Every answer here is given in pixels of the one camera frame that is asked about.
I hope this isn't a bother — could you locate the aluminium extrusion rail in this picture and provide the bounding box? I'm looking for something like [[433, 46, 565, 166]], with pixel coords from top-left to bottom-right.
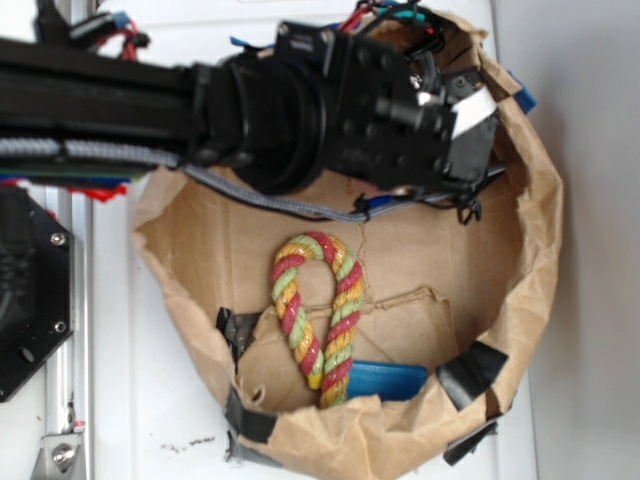
[[45, 187, 95, 479]]

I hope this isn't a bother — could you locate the blue rectangular block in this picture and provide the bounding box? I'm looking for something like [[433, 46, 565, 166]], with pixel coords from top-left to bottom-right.
[[347, 361, 428, 401]]

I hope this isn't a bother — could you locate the brown paper bag bin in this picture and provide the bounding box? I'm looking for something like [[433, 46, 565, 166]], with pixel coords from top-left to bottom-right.
[[133, 14, 563, 479]]

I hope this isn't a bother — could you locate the metal corner bracket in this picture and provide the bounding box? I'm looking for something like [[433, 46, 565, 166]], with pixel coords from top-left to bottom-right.
[[30, 433, 87, 480]]

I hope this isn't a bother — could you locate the grey braided cable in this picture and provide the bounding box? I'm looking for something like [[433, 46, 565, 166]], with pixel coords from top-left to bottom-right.
[[0, 137, 506, 223]]

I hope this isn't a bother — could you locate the white ribbon cable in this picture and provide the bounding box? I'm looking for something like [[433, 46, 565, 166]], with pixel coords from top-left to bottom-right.
[[450, 87, 498, 141]]

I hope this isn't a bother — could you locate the red black wire bundle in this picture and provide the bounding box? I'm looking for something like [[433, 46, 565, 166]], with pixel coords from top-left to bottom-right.
[[337, 0, 447, 51]]

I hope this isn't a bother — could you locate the blue cloth under bag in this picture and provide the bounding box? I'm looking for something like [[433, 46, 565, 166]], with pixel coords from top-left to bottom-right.
[[507, 70, 538, 115]]

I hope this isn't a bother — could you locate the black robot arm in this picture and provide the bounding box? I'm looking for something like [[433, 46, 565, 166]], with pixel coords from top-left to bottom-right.
[[1, 22, 498, 195]]

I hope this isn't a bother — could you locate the multicolour twisted rope toy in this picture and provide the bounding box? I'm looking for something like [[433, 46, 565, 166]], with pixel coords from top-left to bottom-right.
[[271, 232, 365, 409]]

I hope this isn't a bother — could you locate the white plastic tray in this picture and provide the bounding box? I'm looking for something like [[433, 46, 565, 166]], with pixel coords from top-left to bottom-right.
[[91, 0, 539, 480]]

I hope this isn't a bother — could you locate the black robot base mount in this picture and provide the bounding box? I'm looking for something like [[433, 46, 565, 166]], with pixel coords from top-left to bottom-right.
[[1, 186, 72, 403]]

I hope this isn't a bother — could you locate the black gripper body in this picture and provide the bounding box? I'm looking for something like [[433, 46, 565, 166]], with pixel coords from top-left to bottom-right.
[[274, 22, 497, 192]]

